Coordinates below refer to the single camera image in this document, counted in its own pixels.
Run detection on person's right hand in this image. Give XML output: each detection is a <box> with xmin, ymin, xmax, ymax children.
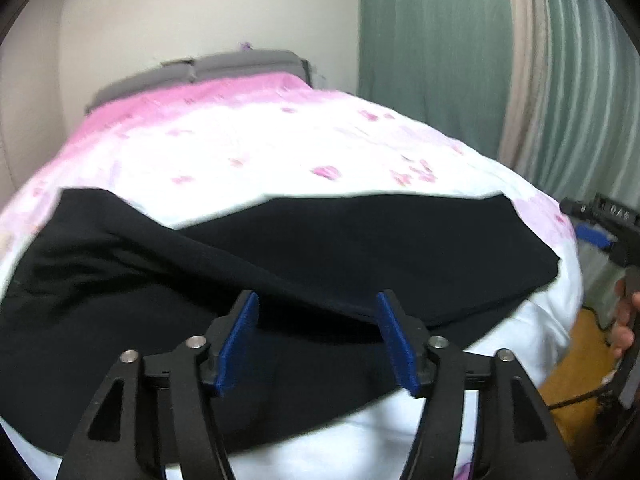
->
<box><xmin>611</xmin><ymin>276</ymin><xmax>640</xmax><ymax>357</ymax></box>

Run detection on black cable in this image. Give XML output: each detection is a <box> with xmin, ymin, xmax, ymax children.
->
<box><xmin>542</xmin><ymin>377</ymin><xmax>623</xmax><ymax>409</ymax></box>

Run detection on black pants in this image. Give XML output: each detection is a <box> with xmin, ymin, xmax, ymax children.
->
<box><xmin>0</xmin><ymin>187</ymin><xmax>561</xmax><ymax>467</ymax></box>

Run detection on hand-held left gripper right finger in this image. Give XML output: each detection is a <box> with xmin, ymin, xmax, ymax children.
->
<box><xmin>375</xmin><ymin>290</ymin><xmax>587</xmax><ymax>480</ymax></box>

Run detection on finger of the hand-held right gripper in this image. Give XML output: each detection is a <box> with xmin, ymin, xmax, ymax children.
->
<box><xmin>559</xmin><ymin>197</ymin><xmax>607</xmax><ymax>223</ymax></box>
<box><xmin>574</xmin><ymin>224</ymin><xmax>615</xmax><ymax>252</ymax></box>

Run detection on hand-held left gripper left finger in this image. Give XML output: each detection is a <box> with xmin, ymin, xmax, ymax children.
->
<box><xmin>55</xmin><ymin>290</ymin><xmax>261</xmax><ymax>480</ymax></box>

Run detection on grey padded headboard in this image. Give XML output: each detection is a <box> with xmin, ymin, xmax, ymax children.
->
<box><xmin>84</xmin><ymin>47</ymin><xmax>317</xmax><ymax>116</ymax></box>

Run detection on pale green sheer curtain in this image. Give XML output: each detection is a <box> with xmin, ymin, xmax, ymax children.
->
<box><xmin>515</xmin><ymin>0</ymin><xmax>640</xmax><ymax>213</ymax></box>

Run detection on pink floral bedsheet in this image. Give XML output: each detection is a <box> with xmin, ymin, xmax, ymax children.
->
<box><xmin>0</xmin><ymin>71</ymin><xmax>587</xmax><ymax>480</ymax></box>

